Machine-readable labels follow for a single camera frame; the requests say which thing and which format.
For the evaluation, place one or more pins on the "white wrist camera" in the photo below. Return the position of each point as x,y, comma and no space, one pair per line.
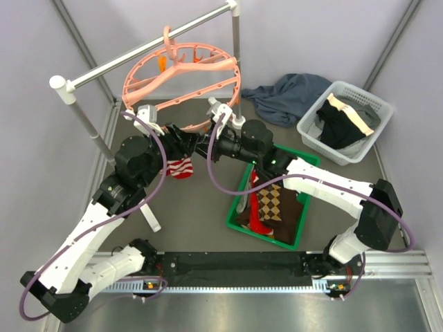
147,113
220,112

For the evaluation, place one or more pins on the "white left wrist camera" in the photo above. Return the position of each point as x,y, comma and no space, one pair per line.
147,113

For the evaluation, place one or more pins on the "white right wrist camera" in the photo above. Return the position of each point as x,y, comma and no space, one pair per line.
220,112

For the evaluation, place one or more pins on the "pink round clip hanger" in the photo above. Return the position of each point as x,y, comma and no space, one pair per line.
178,59

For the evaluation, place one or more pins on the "red white striped sock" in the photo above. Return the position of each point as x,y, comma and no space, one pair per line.
180,169

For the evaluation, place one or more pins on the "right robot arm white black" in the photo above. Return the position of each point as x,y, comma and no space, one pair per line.
374,206

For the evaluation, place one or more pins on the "white and silver drying rack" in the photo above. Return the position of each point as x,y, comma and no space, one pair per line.
65,88

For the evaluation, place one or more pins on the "brown argyle sock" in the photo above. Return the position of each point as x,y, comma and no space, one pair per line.
269,203

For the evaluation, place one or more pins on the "blue grey cloth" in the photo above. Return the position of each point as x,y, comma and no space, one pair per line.
287,101

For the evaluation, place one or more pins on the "white plastic laundry basket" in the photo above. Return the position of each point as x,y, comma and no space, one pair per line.
310,135

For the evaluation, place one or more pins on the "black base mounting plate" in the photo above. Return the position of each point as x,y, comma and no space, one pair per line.
234,269

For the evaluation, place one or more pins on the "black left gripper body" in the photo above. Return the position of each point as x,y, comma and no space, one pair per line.
175,149

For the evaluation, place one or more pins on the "black cream garment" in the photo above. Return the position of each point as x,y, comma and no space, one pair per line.
334,129

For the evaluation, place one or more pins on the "grey garment in basket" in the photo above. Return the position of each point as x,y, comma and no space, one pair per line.
365,112

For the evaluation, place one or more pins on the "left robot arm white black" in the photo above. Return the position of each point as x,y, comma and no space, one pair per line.
67,283

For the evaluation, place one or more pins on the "grey slotted cable duct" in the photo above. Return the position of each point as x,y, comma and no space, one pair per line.
141,287

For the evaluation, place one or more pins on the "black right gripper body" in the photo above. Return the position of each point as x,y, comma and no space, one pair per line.
230,146

